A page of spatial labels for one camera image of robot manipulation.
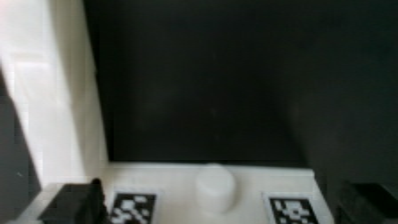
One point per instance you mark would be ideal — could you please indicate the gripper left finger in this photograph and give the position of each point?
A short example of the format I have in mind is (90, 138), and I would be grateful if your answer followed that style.
(77, 206)

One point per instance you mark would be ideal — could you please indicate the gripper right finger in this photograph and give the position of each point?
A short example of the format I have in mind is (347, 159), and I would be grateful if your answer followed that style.
(367, 204)

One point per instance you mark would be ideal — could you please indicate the white drawer tray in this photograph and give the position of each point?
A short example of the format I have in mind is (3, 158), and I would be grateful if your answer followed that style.
(212, 194)

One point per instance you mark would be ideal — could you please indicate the white U-shaped fence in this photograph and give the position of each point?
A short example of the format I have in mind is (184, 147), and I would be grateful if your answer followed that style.
(49, 70)

